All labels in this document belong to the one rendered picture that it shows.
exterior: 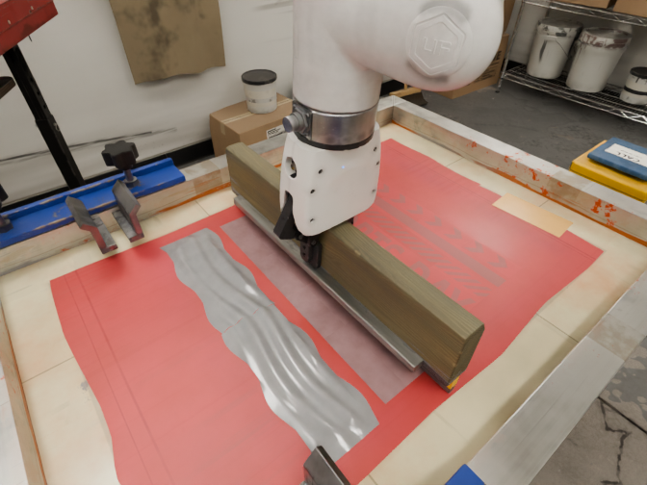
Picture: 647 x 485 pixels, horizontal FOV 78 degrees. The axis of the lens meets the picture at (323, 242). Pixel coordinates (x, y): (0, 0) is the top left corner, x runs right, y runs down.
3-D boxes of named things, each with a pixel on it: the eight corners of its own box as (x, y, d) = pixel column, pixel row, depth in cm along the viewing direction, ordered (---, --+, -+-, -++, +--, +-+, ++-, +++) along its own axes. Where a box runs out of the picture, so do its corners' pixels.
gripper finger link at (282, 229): (265, 227, 38) (291, 247, 43) (320, 167, 38) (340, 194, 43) (258, 220, 39) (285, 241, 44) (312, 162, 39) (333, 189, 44)
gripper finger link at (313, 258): (300, 238, 41) (298, 280, 46) (324, 226, 43) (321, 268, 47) (282, 221, 43) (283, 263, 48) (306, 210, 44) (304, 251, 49)
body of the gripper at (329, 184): (315, 150, 32) (310, 249, 40) (403, 116, 36) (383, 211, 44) (263, 112, 36) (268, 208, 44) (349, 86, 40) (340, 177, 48)
